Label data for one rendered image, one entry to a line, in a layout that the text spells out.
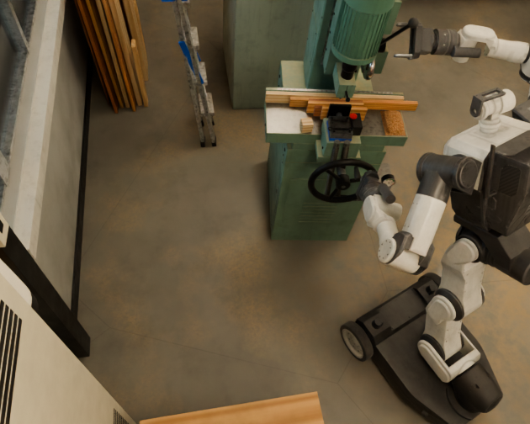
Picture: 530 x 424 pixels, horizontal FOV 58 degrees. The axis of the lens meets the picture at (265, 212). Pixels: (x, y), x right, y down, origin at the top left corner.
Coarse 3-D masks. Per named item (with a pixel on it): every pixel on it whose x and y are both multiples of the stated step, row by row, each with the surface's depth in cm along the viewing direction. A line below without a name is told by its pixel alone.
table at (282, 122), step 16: (272, 112) 203; (288, 112) 204; (304, 112) 205; (368, 112) 208; (400, 112) 209; (272, 128) 198; (288, 128) 199; (320, 128) 200; (368, 128) 202; (320, 144) 200; (368, 144) 204; (384, 144) 205; (400, 144) 205; (320, 160) 197
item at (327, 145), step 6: (324, 120) 195; (324, 126) 193; (324, 132) 193; (324, 138) 193; (354, 138) 191; (324, 144) 193; (330, 144) 189; (342, 144) 189; (354, 144) 190; (360, 144) 190; (324, 150) 193; (330, 150) 192; (354, 150) 193; (330, 156) 196; (348, 156) 196; (354, 156) 196
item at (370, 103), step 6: (294, 102) 204; (300, 102) 204; (306, 102) 204; (366, 102) 205; (372, 102) 205; (378, 102) 206; (384, 102) 206; (390, 102) 206; (396, 102) 207; (402, 102) 207; (408, 102) 207; (414, 102) 207; (372, 108) 208; (378, 108) 208; (384, 108) 208; (390, 108) 208; (396, 108) 208; (402, 108) 208; (408, 108) 209; (414, 108) 209
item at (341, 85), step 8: (336, 64) 198; (336, 72) 197; (336, 80) 197; (344, 80) 192; (352, 80) 193; (336, 88) 197; (344, 88) 193; (352, 88) 193; (336, 96) 196; (344, 96) 196
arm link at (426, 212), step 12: (420, 204) 136; (432, 204) 135; (444, 204) 136; (408, 216) 139; (420, 216) 136; (432, 216) 135; (408, 228) 137; (420, 228) 135; (432, 228) 136; (384, 240) 142; (396, 240) 139; (408, 240) 135; (420, 240) 135; (384, 252) 140; (396, 252) 136; (420, 252) 136; (432, 252) 138; (420, 264) 138
